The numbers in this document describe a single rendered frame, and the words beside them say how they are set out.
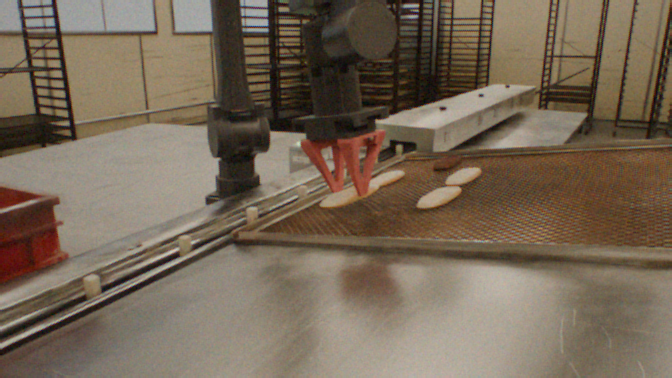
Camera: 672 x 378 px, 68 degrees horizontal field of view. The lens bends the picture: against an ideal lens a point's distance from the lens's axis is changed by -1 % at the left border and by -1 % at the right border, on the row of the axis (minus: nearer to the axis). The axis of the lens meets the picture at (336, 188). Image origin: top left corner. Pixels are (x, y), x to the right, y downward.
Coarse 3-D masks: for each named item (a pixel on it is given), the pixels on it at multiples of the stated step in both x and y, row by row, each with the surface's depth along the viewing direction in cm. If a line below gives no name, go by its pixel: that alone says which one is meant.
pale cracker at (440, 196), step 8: (432, 192) 67; (440, 192) 67; (448, 192) 66; (456, 192) 67; (424, 200) 64; (432, 200) 64; (440, 200) 64; (448, 200) 65; (424, 208) 63; (432, 208) 63
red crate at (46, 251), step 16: (0, 240) 64; (16, 240) 65; (32, 240) 67; (48, 240) 70; (0, 256) 64; (16, 256) 66; (32, 256) 68; (48, 256) 70; (64, 256) 71; (0, 272) 64; (16, 272) 66
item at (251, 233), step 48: (576, 144) 85; (624, 144) 81; (384, 192) 77; (480, 192) 67; (528, 192) 64; (576, 192) 61; (624, 192) 58; (240, 240) 62; (288, 240) 58; (336, 240) 54; (384, 240) 51; (432, 240) 48; (480, 240) 49; (576, 240) 46; (624, 240) 44
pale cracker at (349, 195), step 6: (354, 186) 63; (372, 186) 63; (378, 186) 64; (336, 192) 61; (342, 192) 61; (348, 192) 60; (354, 192) 60; (372, 192) 62; (330, 198) 59; (336, 198) 59; (342, 198) 59; (348, 198) 59; (354, 198) 59; (360, 198) 60; (324, 204) 58; (330, 204) 58; (336, 204) 58; (342, 204) 58
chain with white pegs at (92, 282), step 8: (560, 80) 349; (544, 88) 294; (400, 152) 125; (376, 160) 114; (344, 176) 103; (304, 192) 91; (248, 208) 80; (256, 208) 80; (248, 216) 80; (256, 216) 80; (184, 240) 67; (184, 248) 68; (88, 280) 56; (96, 280) 57; (88, 288) 56; (96, 288) 57; (88, 296) 57
